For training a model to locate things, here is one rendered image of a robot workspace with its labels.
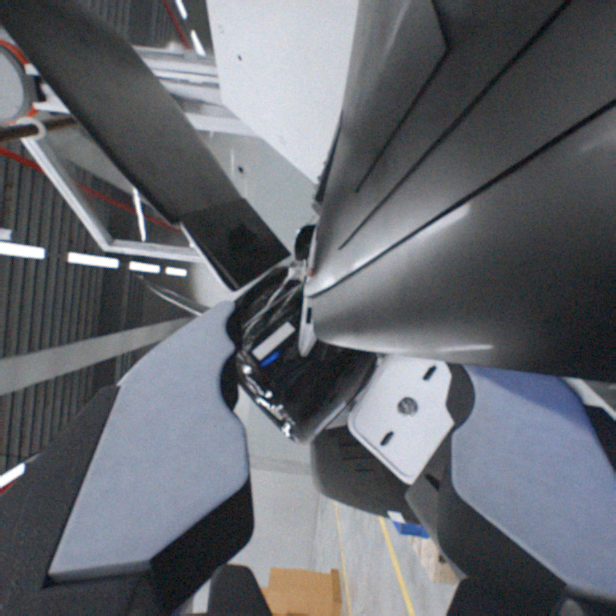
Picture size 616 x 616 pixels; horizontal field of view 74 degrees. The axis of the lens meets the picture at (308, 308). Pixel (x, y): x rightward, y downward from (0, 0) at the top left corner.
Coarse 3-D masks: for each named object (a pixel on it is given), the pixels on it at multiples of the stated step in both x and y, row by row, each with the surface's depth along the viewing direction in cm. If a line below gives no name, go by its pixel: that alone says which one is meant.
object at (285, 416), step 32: (256, 288) 30; (288, 288) 28; (256, 320) 27; (288, 320) 27; (288, 352) 26; (352, 352) 28; (256, 384) 26; (288, 384) 26; (320, 384) 27; (352, 384) 29; (288, 416) 26; (320, 416) 28
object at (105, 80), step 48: (0, 0) 23; (48, 0) 29; (48, 48) 25; (96, 48) 31; (96, 96) 28; (144, 96) 34; (96, 144) 25; (144, 144) 30; (192, 144) 36; (144, 192) 27; (192, 192) 32
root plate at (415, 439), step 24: (384, 360) 29; (408, 360) 28; (432, 360) 27; (384, 384) 29; (408, 384) 28; (432, 384) 27; (360, 408) 30; (384, 408) 29; (432, 408) 27; (360, 432) 30; (384, 432) 29; (408, 432) 28; (432, 432) 27; (384, 456) 29; (408, 456) 28; (408, 480) 28
